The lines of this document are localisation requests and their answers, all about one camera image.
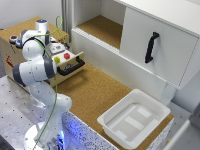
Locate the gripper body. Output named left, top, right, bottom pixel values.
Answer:
left=49, top=42, right=67, bottom=57

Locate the yellow block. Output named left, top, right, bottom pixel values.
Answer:
left=53, top=55, right=62, bottom=65

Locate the wooden drawer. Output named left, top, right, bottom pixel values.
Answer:
left=49, top=49, right=86, bottom=88

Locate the blue button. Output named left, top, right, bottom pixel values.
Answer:
left=15, top=38, right=23, bottom=47

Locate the white cabinet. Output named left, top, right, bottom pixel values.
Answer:
left=71, top=0, right=200, bottom=108

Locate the red button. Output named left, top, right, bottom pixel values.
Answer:
left=9, top=34, right=19, bottom=44

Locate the white plastic box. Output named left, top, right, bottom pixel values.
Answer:
left=96, top=88, right=172, bottom=150

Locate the white sliding door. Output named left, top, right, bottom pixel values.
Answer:
left=119, top=6, right=200, bottom=89

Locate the black drawer handle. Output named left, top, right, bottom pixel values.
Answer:
left=56, top=56, right=86, bottom=77

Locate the green cable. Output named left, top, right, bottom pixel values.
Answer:
left=32, top=15, right=65, bottom=150

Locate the black door handle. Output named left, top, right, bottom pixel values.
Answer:
left=144, top=31, right=161, bottom=65

